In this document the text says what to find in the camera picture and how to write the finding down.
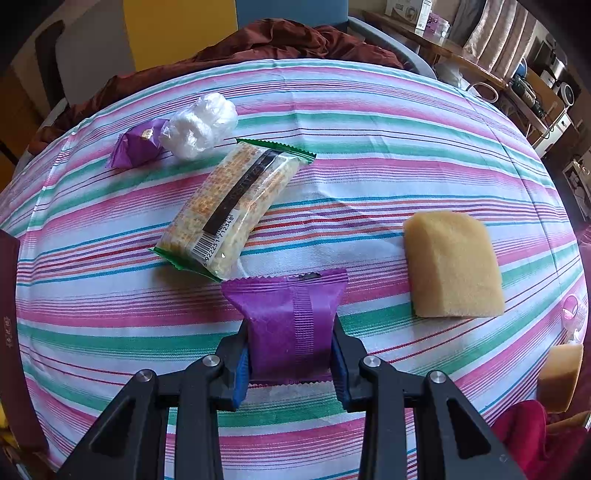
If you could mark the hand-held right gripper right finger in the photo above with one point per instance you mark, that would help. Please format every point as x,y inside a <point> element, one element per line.
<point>339,376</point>

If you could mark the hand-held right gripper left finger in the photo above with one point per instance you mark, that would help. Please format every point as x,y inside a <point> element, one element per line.
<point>241,383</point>

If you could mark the purple snack packet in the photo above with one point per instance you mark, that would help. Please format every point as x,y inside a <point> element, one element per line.
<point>286,323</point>

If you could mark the yellow sponge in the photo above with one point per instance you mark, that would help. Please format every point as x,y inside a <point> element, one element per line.
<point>452,267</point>
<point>558,378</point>

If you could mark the gold maroon tin box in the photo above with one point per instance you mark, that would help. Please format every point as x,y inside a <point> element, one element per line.
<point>14,346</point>

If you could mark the green clear cracker packet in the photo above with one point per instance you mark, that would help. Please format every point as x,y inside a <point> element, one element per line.
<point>231,203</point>

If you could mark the red clothing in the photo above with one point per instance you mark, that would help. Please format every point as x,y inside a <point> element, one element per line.
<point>526,438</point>

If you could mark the striped tablecloth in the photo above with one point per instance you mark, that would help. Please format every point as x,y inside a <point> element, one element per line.
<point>346,161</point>

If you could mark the pink white small packet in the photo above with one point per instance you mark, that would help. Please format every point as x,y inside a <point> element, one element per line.
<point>575,316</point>

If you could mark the small purple candy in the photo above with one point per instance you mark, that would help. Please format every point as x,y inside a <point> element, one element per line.
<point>136,145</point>

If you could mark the crumpled white plastic bag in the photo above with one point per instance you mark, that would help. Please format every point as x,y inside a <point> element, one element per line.
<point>198,124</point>

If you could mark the maroon blanket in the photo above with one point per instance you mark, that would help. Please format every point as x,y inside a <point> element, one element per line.
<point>277,41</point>

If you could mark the wooden side desk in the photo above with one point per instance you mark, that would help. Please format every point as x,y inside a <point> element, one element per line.
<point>443,46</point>

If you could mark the wooden wardrobe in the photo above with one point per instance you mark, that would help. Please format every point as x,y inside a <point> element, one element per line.
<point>14,106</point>

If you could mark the grey yellow blue chair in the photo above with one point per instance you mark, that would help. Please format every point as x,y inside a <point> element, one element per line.
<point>180,27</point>

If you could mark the small pink container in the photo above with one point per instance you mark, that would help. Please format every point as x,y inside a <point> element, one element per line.
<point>437,25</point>

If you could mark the silver black appliance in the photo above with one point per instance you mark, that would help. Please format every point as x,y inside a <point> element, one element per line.
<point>561,78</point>

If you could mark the white box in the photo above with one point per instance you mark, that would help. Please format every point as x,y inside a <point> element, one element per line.
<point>404,9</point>

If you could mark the beige striped curtain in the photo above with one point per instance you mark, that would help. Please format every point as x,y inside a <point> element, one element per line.
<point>501,32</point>

